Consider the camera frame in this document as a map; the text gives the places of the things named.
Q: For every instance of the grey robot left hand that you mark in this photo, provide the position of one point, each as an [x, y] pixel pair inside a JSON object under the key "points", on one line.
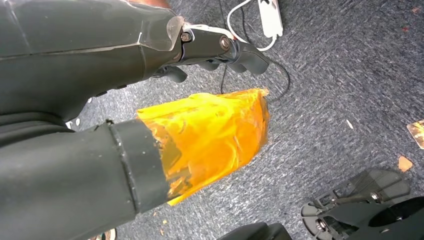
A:
{"points": [[66, 66]]}

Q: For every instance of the patterned card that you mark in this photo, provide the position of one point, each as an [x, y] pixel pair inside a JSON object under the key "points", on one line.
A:
{"points": [[418, 134]]}

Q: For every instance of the white power strip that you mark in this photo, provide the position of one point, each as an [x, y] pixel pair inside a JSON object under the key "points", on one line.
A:
{"points": [[270, 18]]}

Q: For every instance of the orange cardboard scrap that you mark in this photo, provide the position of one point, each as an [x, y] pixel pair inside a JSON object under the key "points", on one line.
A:
{"points": [[405, 164]]}

